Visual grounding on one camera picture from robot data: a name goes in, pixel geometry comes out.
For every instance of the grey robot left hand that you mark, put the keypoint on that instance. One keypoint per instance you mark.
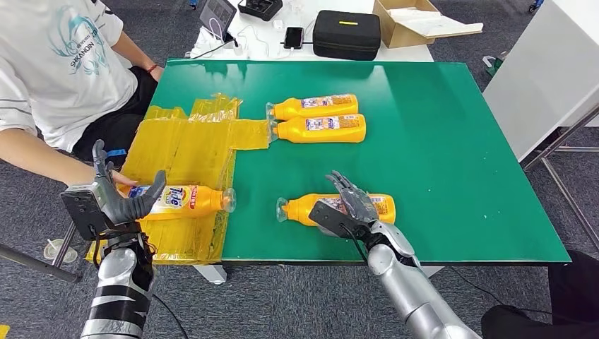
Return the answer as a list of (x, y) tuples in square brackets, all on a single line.
[(124, 208)]

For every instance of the person's right hand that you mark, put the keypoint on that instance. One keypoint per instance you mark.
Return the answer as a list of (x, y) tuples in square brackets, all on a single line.
[(124, 180)]

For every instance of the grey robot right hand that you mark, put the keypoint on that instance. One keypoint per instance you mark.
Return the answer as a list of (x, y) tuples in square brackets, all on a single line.
[(358, 203)]

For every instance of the person's left hand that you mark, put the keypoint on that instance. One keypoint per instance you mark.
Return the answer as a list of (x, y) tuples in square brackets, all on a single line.
[(157, 74)]

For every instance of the orange detergent bottle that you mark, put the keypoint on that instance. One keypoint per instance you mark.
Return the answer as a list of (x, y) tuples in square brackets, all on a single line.
[(201, 201), (299, 210), (323, 134), (318, 111)]

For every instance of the person's left forearm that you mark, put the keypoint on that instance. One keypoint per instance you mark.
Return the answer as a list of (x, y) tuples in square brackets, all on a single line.
[(131, 51)]

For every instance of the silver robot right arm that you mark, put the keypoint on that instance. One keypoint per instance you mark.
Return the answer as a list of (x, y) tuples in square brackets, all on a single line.
[(402, 285)]

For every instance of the person's right forearm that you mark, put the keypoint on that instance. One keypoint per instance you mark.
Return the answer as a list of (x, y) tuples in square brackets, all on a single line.
[(42, 154)]

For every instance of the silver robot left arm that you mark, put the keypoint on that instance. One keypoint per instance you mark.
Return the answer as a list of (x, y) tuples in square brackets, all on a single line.
[(117, 290)]

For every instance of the white power strip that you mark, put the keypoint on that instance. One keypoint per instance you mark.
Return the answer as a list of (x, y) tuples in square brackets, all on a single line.
[(206, 44)]

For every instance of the yellow taped cardboard mat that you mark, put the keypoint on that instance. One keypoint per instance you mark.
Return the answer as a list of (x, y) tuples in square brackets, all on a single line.
[(187, 149)]

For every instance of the grey tablet on stand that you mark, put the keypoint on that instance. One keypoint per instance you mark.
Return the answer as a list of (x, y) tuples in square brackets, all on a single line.
[(217, 14)]

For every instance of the clear plastic cup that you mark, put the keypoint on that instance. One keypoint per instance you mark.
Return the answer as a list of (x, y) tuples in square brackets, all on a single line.
[(49, 251)]

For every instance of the white table foot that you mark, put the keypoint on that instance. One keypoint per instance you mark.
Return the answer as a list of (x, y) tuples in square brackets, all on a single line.
[(433, 271), (210, 275)]

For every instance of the person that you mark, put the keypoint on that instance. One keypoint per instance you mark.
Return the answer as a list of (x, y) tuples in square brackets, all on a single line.
[(56, 70), (538, 327)]

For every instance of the green table board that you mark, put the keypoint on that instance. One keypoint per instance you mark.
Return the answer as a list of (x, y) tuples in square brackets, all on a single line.
[(444, 140)]

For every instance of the black plastic tray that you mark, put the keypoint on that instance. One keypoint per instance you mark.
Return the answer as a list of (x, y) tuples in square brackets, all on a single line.
[(259, 8)]

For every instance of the small white charger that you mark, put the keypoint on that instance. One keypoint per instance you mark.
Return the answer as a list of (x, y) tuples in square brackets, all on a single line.
[(278, 24)]

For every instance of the black smartphone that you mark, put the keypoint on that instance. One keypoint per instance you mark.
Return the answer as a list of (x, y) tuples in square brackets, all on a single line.
[(294, 37)]

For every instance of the black zip case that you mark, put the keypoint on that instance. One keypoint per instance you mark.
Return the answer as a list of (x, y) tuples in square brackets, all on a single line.
[(346, 37)]

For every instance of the brown cardboard box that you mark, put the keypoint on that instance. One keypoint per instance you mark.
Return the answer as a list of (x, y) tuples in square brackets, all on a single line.
[(398, 35)]

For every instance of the white foam sheet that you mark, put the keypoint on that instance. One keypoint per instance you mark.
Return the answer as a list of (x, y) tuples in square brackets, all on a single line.
[(435, 25)]

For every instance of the green and white bag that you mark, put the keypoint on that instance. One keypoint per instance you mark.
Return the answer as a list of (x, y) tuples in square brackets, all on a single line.
[(496, 65)]

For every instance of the white side table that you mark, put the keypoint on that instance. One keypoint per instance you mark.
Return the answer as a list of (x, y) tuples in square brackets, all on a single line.
[(538, 84)]

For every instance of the grey metal table legs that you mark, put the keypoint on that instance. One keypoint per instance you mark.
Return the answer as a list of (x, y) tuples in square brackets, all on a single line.
[(580, 149)]

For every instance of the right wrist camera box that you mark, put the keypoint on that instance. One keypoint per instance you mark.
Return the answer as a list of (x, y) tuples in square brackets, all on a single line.
[(332, 220)]

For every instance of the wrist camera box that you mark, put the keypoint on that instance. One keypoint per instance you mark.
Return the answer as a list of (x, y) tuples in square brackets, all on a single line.
[(332, 220), (82, 210)]

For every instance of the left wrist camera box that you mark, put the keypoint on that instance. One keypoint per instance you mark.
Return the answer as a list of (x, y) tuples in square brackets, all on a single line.
[(82, 210)]

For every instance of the grey metal chair frame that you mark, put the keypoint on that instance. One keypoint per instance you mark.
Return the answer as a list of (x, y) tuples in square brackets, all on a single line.
[(28, 260)]

